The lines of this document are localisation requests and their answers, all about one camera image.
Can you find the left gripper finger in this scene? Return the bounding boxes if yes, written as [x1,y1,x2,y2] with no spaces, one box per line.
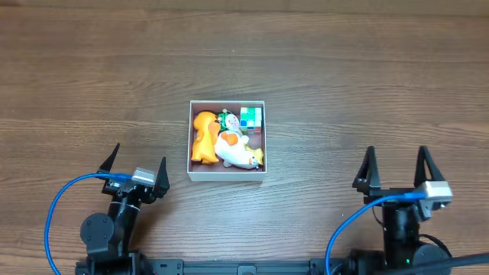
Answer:
[153,157,170,199]
[97,143,120,174]

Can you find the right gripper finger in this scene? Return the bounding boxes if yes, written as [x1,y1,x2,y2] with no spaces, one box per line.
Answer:
[352,146,381,193]
[414,146,445,188]

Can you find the orange dinosaur toy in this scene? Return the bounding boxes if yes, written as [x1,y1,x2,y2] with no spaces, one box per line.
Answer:
[191,111,221,164]

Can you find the white plush duck toy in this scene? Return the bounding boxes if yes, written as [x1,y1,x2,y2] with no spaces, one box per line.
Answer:
[214,131,264,170]

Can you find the wooden pig rattle drum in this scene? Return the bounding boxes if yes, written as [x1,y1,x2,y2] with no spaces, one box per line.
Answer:
[222,108,242,135]

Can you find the colourful puzzle cube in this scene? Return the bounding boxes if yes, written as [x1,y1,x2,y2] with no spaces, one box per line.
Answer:
[239,107,263,134]

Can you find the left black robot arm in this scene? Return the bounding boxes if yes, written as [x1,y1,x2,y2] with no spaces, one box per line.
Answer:
[75,146,170,275]

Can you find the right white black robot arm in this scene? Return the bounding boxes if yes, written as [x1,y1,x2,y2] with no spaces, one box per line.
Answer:
[326,146,453,274]

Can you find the white box pink interior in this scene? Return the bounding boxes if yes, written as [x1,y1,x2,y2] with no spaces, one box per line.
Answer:
[186,100,267,182]

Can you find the left blue cable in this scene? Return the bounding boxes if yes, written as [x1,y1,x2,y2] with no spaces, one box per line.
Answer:
[44,173,133,275]

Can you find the blue cable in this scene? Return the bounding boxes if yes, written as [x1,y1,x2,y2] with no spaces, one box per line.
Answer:
[44,173,133,275]
[324,192,427,275]

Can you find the right blue cable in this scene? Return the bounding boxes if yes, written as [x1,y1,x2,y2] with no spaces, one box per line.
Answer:
[324,192,427,275]

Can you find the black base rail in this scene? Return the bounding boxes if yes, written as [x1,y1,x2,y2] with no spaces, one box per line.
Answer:
[150,258,326,275]

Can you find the black cable sleeve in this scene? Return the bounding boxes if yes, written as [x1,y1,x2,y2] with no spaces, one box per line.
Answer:
[389,252,489,275]

